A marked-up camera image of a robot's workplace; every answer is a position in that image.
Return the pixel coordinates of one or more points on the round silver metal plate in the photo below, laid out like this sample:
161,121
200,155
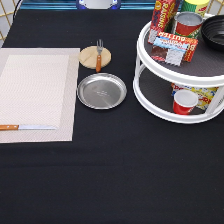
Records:
101,91

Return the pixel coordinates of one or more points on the wooden handled fork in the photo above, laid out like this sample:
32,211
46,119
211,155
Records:
99,51

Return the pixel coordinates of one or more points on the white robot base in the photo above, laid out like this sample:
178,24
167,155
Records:
98,4

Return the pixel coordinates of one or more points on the round wooden coaster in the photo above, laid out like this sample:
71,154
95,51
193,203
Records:
88,57

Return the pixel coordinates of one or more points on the red plastic cup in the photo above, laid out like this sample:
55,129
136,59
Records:
184,102

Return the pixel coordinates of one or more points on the white two-tier turntable shelf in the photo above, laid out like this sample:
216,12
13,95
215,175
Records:
152,81

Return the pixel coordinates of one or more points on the beige woven placemat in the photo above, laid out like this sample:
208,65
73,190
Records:
38,87

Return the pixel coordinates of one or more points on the brown chocolate packet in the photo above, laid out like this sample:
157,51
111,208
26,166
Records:
166,55

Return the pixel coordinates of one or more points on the orange butter box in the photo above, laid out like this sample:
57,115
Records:
176,42

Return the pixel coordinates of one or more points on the yellow box lower shelf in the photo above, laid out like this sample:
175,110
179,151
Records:
205,95

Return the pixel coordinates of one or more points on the red raisins box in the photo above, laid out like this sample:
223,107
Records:
162,13

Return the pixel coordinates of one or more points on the red tin can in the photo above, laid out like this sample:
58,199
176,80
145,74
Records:
187,24

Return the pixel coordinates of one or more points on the black bowl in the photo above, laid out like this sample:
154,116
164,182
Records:
212,32

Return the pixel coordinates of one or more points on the green yellow canister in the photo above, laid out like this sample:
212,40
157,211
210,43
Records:
196,6

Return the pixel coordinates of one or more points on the wooden handled knife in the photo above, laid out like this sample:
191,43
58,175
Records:
26,127

